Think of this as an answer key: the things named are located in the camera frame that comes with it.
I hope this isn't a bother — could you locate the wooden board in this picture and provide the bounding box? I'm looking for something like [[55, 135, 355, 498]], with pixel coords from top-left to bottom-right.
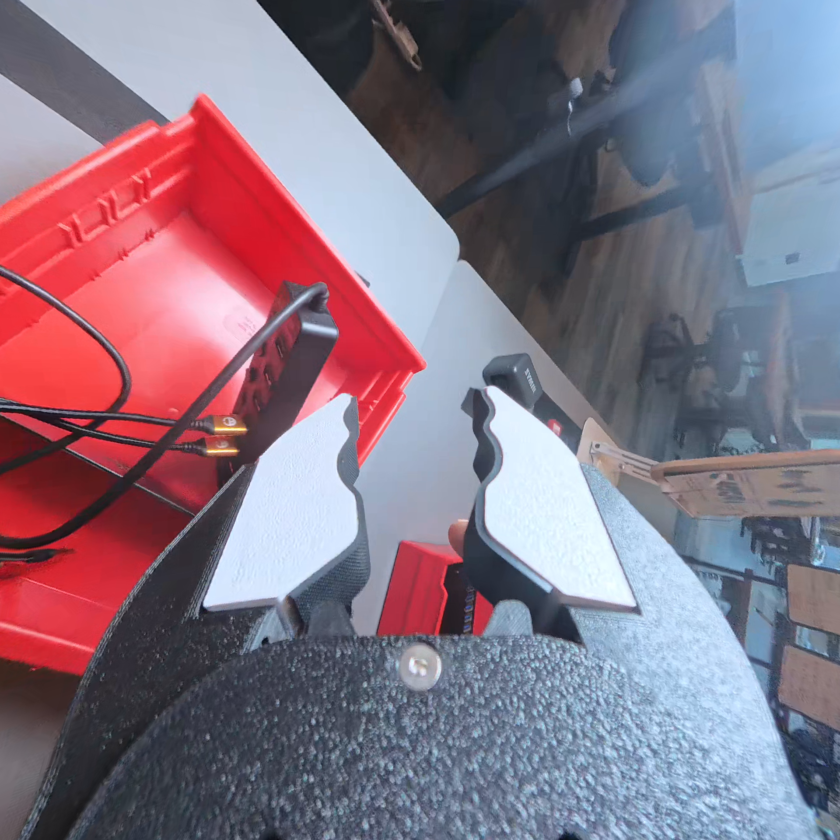
[[581, 416, 840, 521]]

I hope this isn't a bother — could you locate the black office chair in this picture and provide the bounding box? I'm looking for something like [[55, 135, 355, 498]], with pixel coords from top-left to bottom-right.
[[436, 0, 746, 221]]

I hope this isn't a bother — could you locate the gold plug usb cable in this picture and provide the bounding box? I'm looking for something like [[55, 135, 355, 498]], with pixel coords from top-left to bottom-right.
[[0, 403, 241, 475], [0, 266, 249, 439]]

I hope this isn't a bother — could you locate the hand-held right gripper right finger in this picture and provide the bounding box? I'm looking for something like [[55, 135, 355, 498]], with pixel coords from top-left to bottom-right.
[[461, 386, 641, 643]]

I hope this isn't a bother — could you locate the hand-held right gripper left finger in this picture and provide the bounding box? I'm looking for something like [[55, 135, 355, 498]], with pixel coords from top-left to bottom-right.
[[202, 392, 373, 641]]

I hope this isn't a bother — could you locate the black hub cable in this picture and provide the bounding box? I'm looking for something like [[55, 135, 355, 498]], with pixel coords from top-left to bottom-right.
[[0, 282, 329, 568]]

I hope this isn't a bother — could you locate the small black adapter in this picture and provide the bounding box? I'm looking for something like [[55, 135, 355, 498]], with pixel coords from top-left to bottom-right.
[[482, 353, 584, 455]]

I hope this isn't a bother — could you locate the large red plastic bin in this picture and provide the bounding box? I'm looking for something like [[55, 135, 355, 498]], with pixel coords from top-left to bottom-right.
[[0, 94, 427, 677]]

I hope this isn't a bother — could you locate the black blue-port usb hub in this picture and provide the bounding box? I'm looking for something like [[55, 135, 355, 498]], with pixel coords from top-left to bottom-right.
[[438, 563, 475, 635]]

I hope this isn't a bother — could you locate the small red plastic bin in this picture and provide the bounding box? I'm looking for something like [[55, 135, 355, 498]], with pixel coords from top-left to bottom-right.
[[377, 540, 494, 637]]

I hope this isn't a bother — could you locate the white box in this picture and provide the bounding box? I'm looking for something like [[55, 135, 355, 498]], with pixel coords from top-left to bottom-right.
[[735, 187, 840, 288]]

